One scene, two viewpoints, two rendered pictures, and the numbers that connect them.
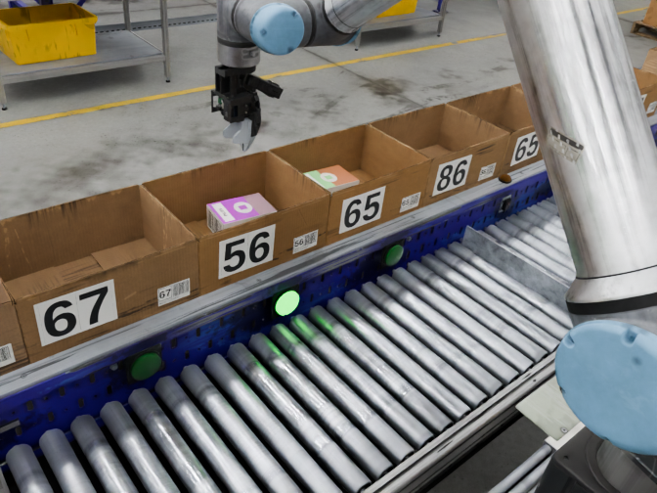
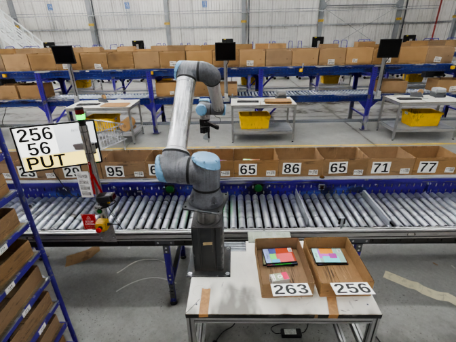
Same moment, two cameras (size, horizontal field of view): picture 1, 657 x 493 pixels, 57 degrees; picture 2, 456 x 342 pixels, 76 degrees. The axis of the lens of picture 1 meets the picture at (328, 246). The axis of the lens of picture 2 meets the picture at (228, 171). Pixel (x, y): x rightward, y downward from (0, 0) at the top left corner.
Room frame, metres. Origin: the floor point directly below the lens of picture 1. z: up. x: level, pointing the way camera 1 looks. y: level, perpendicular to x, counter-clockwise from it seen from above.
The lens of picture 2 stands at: (-0.32, -1.58, 2.04)
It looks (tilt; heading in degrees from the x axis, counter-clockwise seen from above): 25 degrees down; 44
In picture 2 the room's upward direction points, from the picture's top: 1 degrees counter-clockwise
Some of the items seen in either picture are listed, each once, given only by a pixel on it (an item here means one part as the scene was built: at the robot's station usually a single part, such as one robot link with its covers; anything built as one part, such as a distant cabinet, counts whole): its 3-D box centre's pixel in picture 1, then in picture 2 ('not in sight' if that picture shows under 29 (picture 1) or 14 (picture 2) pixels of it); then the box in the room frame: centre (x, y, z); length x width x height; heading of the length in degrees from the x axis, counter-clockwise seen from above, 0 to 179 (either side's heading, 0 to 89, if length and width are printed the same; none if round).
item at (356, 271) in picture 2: not in sight; (334, 264); (1.05, -1.10, 0.80); 0.38 x 0.28 x 0.10; 44
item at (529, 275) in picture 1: (521, 272); (300, 206); (1.52, -0.60, 0.76); 0.46 x 0.01 x 0.09; 43
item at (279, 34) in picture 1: (272, 23); (203, 108); (1.18, 0.15, 1.51); 0.12 x 0.12 x 0.09; 39
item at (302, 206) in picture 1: (237, 216); (212, 163); (1.34, 0.25, 0.96); 0.39 x 0.29 x 0.17; 133
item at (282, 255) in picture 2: not in sight; (279, 255); (0.90, -0.81, 0.79); 0.19 x 0.14 x 0.02; 138
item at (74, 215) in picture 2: not in sight; (76, 213); (0.25, 0.75, 0.72); 0.52 x 0.05 x 0.05; 43
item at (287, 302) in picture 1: (287, 303); not in sight; (1.20, 0.09, 0.81); 0.07 x 0.01 x 0.07; 133
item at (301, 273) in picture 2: not in sight; (281, 264); (0.83, -0.88, 0.80); 0.38 x 0.28 x 0.10; 45
